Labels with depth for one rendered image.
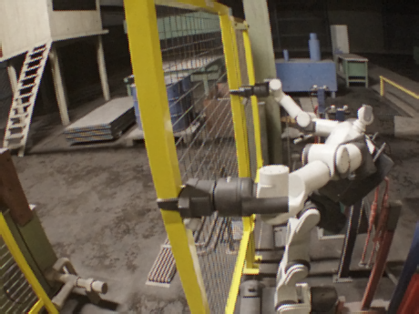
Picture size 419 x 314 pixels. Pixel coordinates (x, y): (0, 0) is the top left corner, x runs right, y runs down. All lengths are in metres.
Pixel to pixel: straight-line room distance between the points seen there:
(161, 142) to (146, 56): 0.18
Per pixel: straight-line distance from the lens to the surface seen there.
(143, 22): 0.62
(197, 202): 0.67
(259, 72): 3.15
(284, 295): 1.79
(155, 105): 0.63
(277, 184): 0.64
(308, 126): 1.59
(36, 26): 9.45
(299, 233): 1.41
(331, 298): 1.89
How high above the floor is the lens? 1.78
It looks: 23 degrees down
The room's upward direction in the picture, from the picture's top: 8 degrees counter-clockwise
